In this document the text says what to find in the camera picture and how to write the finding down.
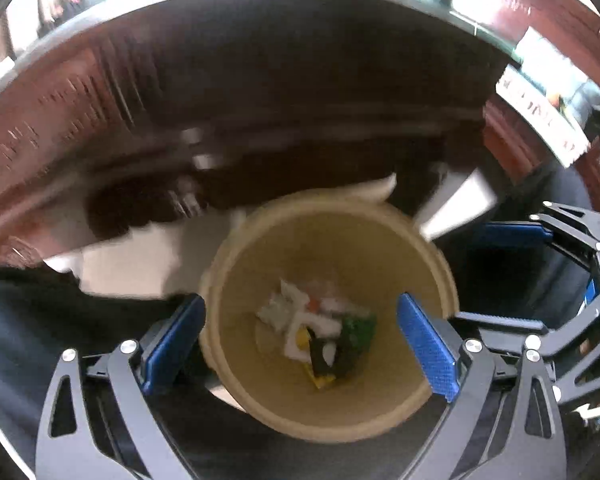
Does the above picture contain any dark grey foam ring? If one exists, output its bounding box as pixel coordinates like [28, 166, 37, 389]
[308, 334, 366, 378]

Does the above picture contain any beige round trash bin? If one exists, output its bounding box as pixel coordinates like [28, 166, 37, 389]
[200, 192, 458, 443]

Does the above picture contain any green crumpled paper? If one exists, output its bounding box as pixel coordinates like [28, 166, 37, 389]
[340, 315, 377, 356]

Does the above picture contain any person's dark trouser leg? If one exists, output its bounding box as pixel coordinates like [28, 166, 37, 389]
[0, 263, 242, 480]

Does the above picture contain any dark carved wooden table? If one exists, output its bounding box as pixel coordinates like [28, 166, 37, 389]
[0, 0, 600, 268]

